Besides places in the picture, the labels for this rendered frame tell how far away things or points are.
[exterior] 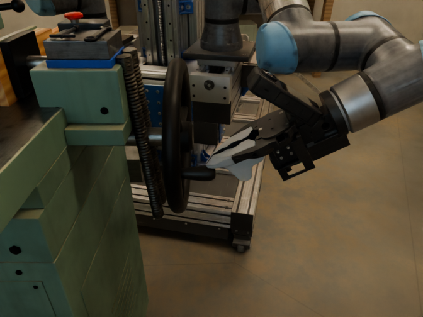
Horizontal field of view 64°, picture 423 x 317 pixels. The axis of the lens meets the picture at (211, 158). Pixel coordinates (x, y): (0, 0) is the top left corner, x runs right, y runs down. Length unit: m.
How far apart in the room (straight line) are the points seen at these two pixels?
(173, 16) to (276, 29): 0.86
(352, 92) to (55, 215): 0.46
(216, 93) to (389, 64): 0.68
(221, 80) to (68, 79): 0.61
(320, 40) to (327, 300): 1.08
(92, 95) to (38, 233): 0.22
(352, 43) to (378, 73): 0.07
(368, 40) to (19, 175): 0.51
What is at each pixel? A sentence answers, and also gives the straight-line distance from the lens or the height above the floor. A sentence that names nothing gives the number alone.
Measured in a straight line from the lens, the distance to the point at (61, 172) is 0.58.
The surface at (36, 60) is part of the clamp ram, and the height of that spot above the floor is 0.96.
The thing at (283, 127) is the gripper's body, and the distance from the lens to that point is 0.49.
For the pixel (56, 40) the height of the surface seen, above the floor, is 1.00.
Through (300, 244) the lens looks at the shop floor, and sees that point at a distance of 1.59.
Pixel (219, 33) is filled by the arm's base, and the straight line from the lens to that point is 1.19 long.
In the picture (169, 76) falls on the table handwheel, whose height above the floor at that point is 0.94.
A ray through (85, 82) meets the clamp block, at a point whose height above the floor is 0.94.
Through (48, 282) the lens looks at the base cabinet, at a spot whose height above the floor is 0.66.
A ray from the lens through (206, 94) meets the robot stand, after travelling 1.11.
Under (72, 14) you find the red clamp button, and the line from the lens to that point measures 0.64.
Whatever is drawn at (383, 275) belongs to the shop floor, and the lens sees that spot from 1.59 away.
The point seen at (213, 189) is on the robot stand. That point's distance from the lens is 1.50.
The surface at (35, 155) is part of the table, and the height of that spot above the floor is 0.88.
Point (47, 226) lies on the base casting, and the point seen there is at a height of 0.77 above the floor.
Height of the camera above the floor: 1.12
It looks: 32 degrees down
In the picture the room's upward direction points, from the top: straight up
